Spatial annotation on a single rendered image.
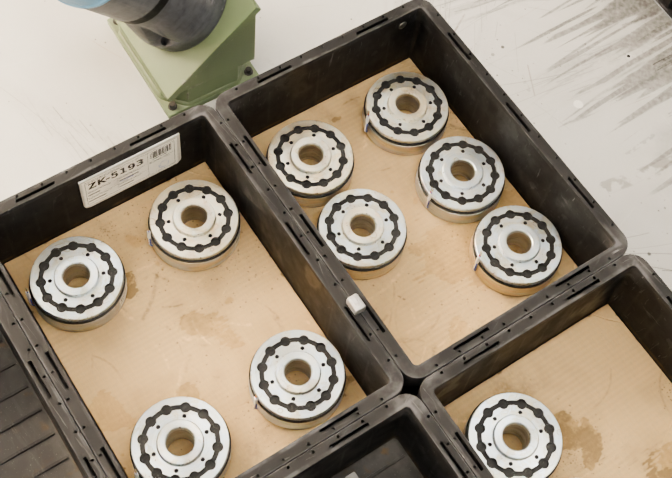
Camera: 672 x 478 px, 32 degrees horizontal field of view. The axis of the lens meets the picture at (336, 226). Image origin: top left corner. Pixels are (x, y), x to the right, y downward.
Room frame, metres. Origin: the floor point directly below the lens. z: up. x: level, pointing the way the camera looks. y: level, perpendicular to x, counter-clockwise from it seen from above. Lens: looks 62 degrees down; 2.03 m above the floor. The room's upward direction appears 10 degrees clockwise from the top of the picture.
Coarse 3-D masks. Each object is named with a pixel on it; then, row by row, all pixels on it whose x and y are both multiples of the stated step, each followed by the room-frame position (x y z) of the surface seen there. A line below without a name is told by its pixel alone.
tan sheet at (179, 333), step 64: (128, 256) 0.55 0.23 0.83; (256, 256) 0.58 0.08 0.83; (128, 320) 0.47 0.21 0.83; (192, 320) 0.49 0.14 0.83; (256, 320) 0.50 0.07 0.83; (128, 384) 0.40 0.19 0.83; (192, 384) 0.41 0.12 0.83; (128, 448) 0.33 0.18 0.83; (192, 448) 0.34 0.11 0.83; (256, 448) 0.35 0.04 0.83
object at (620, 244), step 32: (416, 0) 0.90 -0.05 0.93; (352, 32) 0.84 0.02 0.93; (448, 32) 0.86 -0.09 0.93; (288, 64) 0.78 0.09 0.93; (480, 64) 0.82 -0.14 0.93; (224, 96) 0.72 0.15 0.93; (256, 160) 0.64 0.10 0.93; (288, 192) 0.61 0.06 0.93; (576, 192) 0.67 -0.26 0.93; (608, 224) 0.64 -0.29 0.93; (320, 256) 0.54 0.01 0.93; (608, 256) 0.60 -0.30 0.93; (352, 288) 0.51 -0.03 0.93; (544, 288) 0.55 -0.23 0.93; (512, 320) 0.50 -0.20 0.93; (448, 352) 0.46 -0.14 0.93; (416, 384) 0.42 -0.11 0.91
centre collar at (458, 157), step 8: (448, 160) 0.72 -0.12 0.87; (456, 160) 0.73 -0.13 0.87; (464, 160) 0.73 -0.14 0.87; (472, 160) 0.73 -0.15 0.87; (448, 168) 0.71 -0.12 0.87; (480, 168) 0.72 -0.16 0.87; (448, 176) 0.70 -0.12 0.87; (480, 176) 0.71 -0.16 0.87; (456, 184) 0.69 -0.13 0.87; (464, 184) 0.70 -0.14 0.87; (472, 184) 0.70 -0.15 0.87
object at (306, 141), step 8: (296, 144) 0.71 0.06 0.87; (304, 144) 0.71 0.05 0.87; (312, 144) 0.72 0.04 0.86; (320, 144) 0.72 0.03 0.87; (296, 152) 0.70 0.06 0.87; (328, 152) 0.71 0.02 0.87; (296, 160) 0.69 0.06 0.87; (328, 160) 0.70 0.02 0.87; (296, 168) 0.68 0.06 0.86; (304, 168) 0.68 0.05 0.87; (312, 168) 0.68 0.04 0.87; (320, 168) 0.68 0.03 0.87
